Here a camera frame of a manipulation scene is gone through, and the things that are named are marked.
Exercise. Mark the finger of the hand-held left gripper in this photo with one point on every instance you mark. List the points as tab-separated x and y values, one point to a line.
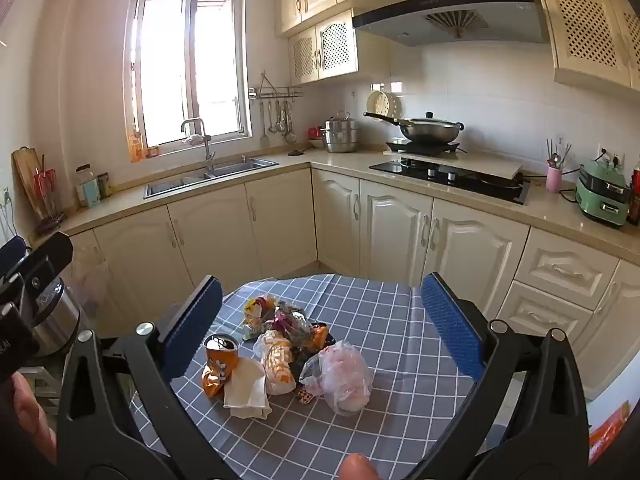
47	255
11	255

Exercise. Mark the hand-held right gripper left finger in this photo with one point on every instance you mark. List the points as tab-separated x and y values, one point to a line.
192	325

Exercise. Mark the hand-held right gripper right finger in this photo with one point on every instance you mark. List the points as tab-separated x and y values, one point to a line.
450	320

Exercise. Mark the stainless steel trash bin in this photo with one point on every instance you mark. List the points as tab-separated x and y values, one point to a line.
56	315

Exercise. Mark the orange soda can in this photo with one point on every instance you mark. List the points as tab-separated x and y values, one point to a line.
220	365

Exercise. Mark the yellow snack wrapper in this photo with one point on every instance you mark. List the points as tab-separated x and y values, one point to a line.
256	312

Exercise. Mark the white paper napkin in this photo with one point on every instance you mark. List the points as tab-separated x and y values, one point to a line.
245	390

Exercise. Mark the orange striped plastic bag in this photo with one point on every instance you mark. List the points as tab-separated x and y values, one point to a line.
275	365

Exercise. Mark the pink foil wrapper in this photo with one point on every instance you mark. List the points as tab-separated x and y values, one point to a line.
285	319

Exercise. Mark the clear foil wrapper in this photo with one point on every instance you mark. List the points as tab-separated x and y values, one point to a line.
301	317

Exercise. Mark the clear plastic bag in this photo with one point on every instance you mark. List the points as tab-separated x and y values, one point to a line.
340	375

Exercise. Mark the small orange white wrapper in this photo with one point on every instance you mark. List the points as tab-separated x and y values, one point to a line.
305	396

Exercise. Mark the person's left hand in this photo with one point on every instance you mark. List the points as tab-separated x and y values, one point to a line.
32	412

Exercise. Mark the person's right hand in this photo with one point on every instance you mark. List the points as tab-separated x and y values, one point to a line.
357	467

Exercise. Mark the black knife rack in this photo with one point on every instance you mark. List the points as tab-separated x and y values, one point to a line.
50	217

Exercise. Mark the white rack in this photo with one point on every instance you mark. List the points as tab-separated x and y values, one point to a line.
42	385

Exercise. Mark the wooden cutting board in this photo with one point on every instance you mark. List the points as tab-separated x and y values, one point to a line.
26	180

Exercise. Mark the clear storage jar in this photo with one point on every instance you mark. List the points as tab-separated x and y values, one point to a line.
89	190

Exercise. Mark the cream cabinets under sink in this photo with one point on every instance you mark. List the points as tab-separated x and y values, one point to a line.
215	240

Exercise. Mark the small dark bottle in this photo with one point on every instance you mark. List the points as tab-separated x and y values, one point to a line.
104	186

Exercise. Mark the cream cabinets under stove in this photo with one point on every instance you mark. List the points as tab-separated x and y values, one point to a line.
395	230

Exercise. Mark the cream drawer cabinets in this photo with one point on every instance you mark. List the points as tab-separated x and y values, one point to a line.
565	270

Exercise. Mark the black gas stove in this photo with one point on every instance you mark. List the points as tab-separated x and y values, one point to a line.
450	182

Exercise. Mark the stainless steel sink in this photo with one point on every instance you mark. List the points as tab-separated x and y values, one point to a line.
220	174

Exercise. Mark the pink utensil holder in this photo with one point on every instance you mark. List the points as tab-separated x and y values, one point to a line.
555	180

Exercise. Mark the metal sink faucet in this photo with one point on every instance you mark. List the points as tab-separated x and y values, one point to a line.
206	147

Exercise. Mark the cloth on faucet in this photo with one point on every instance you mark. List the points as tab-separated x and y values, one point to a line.
194	139

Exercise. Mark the steel wok with lid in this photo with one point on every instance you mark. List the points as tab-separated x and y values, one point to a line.
430	130

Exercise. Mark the beige kitchen countertop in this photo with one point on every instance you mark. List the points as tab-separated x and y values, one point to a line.
340	160

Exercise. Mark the orange printed box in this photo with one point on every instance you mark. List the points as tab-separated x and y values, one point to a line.
607	435

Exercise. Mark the green electric cooker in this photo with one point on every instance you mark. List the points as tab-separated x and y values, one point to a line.
600	195

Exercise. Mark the bundle of chopsticks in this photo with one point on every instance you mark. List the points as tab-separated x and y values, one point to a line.
557	152

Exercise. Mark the wooden spatula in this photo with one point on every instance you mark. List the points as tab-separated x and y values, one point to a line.
264	132

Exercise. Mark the stainless steel steamer pot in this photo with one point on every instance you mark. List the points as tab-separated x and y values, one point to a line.
340	135

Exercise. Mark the metal skimmer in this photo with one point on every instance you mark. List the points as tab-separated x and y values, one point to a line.
289	130

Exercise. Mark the white bowl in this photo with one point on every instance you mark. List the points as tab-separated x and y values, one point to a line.
316	143

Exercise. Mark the metal ladle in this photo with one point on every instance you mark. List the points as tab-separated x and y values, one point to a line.
273	120

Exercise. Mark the dark sauce bottle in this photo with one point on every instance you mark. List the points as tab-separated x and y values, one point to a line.
635	195

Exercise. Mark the cream plastic colander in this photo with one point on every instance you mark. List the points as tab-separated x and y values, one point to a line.
387	105

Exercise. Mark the kitchen window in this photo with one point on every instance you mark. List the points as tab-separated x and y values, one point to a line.
165	60

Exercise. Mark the red bowl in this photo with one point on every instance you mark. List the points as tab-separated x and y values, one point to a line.
316	132

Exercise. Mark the metal utensil rack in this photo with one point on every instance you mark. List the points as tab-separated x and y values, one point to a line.
277	91

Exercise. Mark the small lattice door cabinet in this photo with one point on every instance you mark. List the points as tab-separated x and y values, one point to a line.
332	47

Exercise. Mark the range hood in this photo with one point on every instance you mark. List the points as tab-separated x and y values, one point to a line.
450	10

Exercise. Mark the large lattice door cabinet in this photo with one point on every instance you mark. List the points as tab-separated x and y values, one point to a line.
585	30

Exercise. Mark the white wall outlet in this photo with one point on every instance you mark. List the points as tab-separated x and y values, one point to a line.
612	156

